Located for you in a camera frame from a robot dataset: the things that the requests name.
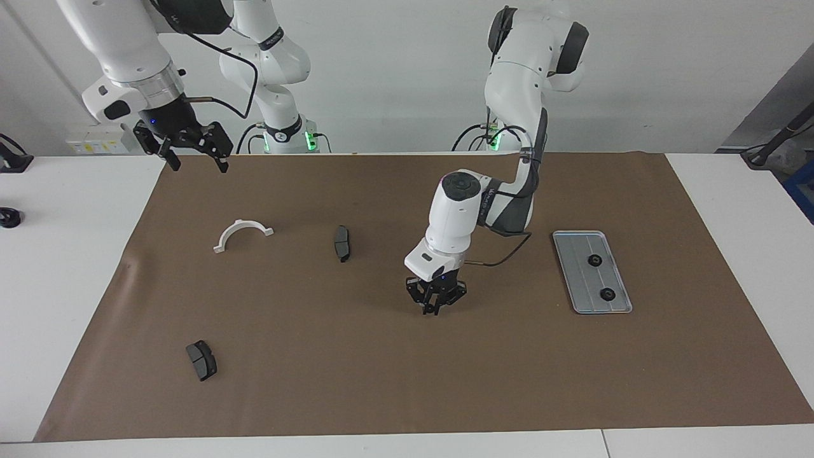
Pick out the blue crate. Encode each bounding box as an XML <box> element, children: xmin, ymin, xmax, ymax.
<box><xmin>783</xmin><ymin>159</ymin><xmax>814</xmax><ymax>225</ymax></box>

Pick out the arm base black cable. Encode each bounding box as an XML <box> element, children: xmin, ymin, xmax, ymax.
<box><xmin>452</xmin><ymin>123</ymin><xmax>493</xmax><ymax>152</ymax></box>
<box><xmin>237</xmin><ymin>123</ymin><xmax>269</xmax><ymax>155</ymax></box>

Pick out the black tripod leg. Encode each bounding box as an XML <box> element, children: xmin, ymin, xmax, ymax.
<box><xmin>741</xmin><ymin>102</ymin><xmax>814</xmax><ymax>168</ymax></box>

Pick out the left arm base black cable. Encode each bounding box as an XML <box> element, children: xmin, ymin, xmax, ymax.
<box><xmin>452</xmin><ymin>123</ymin><xmax>493</xmax><ymax>152</ymax></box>

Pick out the black clamp stand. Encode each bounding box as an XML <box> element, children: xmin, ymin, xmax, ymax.
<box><xmin>0</xmin><ymin>132</ymin><xmax>34</xmax><ymax>174</ymax></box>

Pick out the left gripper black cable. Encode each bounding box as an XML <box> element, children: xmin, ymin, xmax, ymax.
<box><xmin>463</xmin><ymin>232</ymin><xmax>534</xmax><ymax>267</ymax></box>

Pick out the short dark grey brake pad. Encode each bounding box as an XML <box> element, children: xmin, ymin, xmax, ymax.
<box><xmin>186</xmin><ymin>340</ymin><xmax>218</xmax><ymax>382</ymax></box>

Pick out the white wall socket box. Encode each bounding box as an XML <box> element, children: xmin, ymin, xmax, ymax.
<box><xmin>66</xmin><ymin>123</ymin><xmax>138</xmax><ymax>156</ymax></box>

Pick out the right arm base black cable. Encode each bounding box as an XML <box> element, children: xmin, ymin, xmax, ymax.
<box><xmin>237</xmin><ymin>123</ymin><xmax>269</xmax><ymax>155</ymax></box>

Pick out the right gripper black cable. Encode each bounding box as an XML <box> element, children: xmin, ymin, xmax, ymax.
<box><xmin>184</xmin><ymin>32</ymin><xmax>260</xmax><ymax>120</ymax></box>

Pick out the silver metal grooved tray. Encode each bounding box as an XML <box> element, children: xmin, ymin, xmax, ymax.
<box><xmin>552</xmin><ymin>230</ymin><xmax>633</xmax><ymax>315</ymax></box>

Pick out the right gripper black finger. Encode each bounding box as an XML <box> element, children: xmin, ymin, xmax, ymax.
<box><xmin>200</xmin><ymin>121</ymin><xmax>233</xmax><ymax>172</ymax></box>
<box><xmin>134</xmin><ymin>124</ymin><xmax>182</xmax><ymax>171</ymax></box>

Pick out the white plastic half-ring clamp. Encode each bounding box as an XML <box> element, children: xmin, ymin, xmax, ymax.
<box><xmin>213</xmin><ymin>219</ymin><xmax>275</xmax><ymax>254</ymax></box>

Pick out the brown paper table mat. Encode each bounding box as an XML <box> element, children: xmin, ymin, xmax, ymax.
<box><xmin>33</xmin><ymin>151</ymin><xmax>814</xmax><ymax>443</ymax></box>

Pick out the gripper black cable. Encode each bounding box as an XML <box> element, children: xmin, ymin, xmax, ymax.
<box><xmin>463</xmin><ymin>232</ymin><xmax>534</xmax><ymax>267</ymax></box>
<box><xmin>184</xmin><ymin>32</ymin><xmax>260</xmax><ymax>120</ymax></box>

